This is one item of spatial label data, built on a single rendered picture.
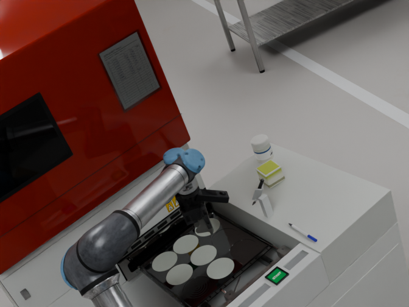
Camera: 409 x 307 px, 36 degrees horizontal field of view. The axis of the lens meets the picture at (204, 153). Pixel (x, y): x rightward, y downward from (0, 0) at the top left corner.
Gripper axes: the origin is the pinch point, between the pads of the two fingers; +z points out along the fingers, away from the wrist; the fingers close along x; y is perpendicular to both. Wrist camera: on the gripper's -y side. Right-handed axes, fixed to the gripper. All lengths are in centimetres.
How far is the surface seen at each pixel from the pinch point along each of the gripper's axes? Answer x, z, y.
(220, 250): 0.8, 9.2, 0.1
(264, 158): -30.8, -0.2, -28.3
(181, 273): 4.7, 9.3, 15.8
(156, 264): -5.5, 9.3, 24.2
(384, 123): -165, 98, -124
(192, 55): -394, 97, -28
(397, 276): 14, 39, -57
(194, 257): -1.1, 9.2, 9.8
